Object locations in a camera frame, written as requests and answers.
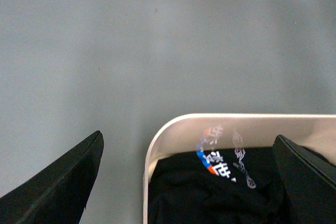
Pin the cream plastic laundry hamper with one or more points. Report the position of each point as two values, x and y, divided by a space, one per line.
183 133

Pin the black printed t-shirt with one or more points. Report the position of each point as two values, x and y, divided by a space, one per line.
183 190

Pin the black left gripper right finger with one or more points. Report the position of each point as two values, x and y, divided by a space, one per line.
309 181

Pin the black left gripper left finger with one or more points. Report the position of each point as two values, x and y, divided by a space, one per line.
59 193

